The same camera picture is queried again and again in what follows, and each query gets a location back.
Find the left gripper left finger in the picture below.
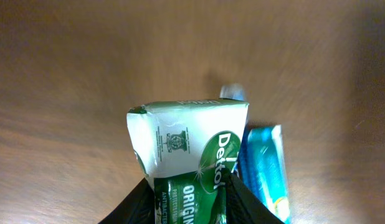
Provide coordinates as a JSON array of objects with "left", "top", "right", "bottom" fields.
[{"left": 98, "top": 179, "right": 155, "bottom": 224}]

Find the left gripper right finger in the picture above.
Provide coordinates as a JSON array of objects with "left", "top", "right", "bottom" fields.
[{"left": 222, "top": 171, "right": 283, "bottom": 224}]

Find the green white Dettol soap bar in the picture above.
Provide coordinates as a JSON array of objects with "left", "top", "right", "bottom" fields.
[{"left": 126, "top": 99, "right": 249, "bottom": 224}]

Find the teal toothpaste tube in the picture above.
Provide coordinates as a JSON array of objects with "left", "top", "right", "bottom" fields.
[{"left": 238, "top": 124, "right": 290, "bottom": 223}]

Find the blue white toothbrush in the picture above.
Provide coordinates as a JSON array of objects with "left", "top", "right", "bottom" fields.
[{"left": 219, "top": 83, "right": 248, "bottom": 179}]

